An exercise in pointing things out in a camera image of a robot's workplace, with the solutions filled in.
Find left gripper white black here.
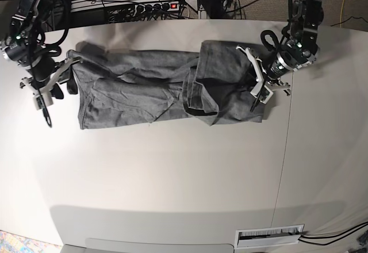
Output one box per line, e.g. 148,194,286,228
236,45,290,102

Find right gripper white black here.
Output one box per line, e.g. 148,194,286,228
20,57,82,99

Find grey T-shirt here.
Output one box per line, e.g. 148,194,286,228
67,40,265,129

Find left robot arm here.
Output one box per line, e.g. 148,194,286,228
236,0,324,108

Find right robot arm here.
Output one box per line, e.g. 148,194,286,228
1,0,80,111

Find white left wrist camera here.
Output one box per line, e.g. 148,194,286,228
250,82,274,104

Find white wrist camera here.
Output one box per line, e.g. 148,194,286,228
33,92,53,110
250,82,274,104

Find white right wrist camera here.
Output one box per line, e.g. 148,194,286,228
33,92,53,110

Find white power strip red switch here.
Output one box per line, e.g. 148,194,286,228
108,1,182,17

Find white table cable grommet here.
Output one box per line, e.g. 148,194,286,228
234,224,305,250

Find black cables at table edge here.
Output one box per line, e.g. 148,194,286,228
298,220,368,247

